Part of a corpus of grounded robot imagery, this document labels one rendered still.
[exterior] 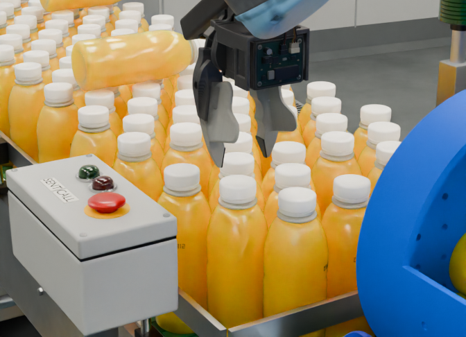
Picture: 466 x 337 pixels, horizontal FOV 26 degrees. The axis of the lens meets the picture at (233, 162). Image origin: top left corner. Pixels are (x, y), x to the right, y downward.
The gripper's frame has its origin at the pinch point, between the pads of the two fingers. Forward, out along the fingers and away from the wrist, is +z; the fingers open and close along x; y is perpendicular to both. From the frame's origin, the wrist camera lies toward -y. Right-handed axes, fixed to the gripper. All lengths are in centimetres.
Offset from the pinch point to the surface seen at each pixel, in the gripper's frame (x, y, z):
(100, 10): 20, -83, 4
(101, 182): -14.9, -1.7, 1.3
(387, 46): 313, -355, 111
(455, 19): 46.2, -18.4, -4.3
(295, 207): 1.9, 7.7, 4.3
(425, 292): -1.5, 31.1, 2.0
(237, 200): -1.3, 1.8, 5.0
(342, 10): 286, -363, 89
